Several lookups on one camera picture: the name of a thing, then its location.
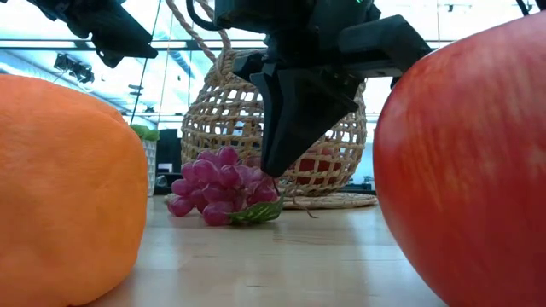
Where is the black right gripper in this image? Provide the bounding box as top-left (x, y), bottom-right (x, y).
top-left (212, 0), bottom-right (433, 178)

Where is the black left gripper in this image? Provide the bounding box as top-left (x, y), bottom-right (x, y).
top-left (26, 0), bottom-right (159, 68)

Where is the purple grape bunch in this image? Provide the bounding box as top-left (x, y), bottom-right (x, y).
top-left (166, 145), bottom-right (286, 227)

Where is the orange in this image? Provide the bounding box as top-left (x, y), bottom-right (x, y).
top-left (0, 72), bottom-right (149, 307)

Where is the orange-red apple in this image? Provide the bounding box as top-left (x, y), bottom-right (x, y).
top-left (373, 10), bottom-right (546, 307)

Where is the black ceiling spotlight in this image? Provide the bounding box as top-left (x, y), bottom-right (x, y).
top-left (53, 53), bottom-right (96, 85)

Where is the long ceiling light fixture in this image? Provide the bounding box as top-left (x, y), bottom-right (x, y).
top-left (0, 38), bottom-right (454, 52)

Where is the black cabinet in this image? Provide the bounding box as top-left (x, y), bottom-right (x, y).
top-left (155, 127), bottom-right (183, 195)

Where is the round woven placemat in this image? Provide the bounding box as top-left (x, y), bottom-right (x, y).
top-left (164, 191), bottom-right (380, 211)

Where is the succulent in white patterned pot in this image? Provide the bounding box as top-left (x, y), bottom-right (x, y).
top-left (130, 123), bottom-right (161, 198)

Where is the woven wicker basket with handles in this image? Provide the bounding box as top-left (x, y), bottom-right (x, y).
top-left (164, 0), bottom-right (369, 198)

